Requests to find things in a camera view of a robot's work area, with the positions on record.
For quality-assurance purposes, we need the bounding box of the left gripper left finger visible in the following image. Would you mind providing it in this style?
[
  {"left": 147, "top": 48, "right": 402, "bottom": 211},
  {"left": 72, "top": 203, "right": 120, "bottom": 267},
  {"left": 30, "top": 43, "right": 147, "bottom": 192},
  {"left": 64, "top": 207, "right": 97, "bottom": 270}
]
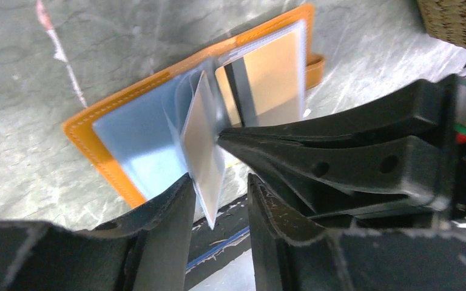
[{"left": 0, "top": 174, "right": 196, "bottom": 290}]

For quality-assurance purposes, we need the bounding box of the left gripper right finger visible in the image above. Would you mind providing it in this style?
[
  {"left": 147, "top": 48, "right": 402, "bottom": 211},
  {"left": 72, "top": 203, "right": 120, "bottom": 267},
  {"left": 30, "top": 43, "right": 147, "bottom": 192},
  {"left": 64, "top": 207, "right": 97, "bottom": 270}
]
[{"left": 248, "top": 174, "right": 466, "bottom": 290}]

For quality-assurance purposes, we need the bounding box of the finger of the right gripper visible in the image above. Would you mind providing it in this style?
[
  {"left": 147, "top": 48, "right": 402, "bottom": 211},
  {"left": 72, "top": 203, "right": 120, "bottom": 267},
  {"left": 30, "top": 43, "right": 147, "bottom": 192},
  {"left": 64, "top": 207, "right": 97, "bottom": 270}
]
[{"left": 218, "top": 134, "right": 456, "bottom": 218}]

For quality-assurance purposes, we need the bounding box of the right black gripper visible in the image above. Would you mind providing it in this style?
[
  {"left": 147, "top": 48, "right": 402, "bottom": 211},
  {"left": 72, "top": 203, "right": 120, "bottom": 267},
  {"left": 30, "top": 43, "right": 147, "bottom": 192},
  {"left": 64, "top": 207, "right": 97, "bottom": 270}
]
[{"left": 218, "top": 64, "right": 466, "bottom": 225}]

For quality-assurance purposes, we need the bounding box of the brown woven divided tray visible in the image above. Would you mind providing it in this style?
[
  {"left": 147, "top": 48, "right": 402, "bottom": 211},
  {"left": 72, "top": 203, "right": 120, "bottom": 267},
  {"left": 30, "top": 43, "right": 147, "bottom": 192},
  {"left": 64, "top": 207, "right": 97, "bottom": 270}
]
[{"left": 416, "top": 0, "right": 466, "bottom": 49}]

